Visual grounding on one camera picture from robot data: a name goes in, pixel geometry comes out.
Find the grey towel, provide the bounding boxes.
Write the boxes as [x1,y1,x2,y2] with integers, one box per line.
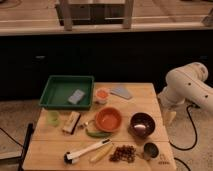
[110,85,132,100]

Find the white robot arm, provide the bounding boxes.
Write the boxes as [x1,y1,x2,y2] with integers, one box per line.
[157,62,213,126]

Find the dark brown bowl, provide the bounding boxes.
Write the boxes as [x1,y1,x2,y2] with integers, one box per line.
[130,113,155,139]

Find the red orange bowl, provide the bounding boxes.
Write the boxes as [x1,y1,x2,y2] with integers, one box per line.
[95,107,122,132]

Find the metal measuring cup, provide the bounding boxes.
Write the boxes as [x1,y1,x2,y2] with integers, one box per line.
[137,142,159,161]

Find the brown grape bunch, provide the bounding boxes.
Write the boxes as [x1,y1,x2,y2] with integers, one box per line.
[109,145,136,163]

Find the small cup with orange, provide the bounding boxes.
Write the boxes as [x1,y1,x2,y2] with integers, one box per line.
[95,88,109,104]

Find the yellow corn cob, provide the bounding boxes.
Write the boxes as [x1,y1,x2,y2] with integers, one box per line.
[90,144,113,163]

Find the green pepper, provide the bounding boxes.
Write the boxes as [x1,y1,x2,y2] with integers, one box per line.
[85,128,112,138]

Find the wooden block eraser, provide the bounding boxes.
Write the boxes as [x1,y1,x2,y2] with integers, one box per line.
[62,111,80,134]

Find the green plastic tray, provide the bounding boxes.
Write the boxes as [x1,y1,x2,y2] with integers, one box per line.
[39,75,94,110]

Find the light green cup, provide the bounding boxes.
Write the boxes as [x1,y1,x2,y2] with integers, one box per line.
[46,111,60,127]

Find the white handled brush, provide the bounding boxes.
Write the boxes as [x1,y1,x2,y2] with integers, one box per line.
[64,139,111,164]

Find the wooden stool frame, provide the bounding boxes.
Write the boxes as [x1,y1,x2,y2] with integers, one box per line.
[55,0,134,31]

